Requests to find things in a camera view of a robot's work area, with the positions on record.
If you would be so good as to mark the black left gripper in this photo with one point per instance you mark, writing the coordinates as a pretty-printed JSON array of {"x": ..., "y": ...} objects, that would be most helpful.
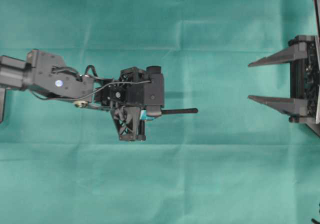
[{"x": 124, "y": 100}]

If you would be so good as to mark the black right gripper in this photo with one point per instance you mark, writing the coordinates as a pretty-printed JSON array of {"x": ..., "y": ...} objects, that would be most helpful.
[{"x": 304, "y": 104}]

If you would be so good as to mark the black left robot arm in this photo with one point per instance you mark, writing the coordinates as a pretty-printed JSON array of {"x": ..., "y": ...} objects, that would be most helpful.
[{"x": 48, "y": 78}]

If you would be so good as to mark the green table cloth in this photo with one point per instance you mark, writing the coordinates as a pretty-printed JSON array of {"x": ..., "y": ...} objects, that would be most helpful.
[{"x": 234, "y": 162}]

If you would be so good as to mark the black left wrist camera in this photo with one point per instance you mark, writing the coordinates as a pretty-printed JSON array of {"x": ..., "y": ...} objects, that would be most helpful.
[{"x": 154, "y": 94}]

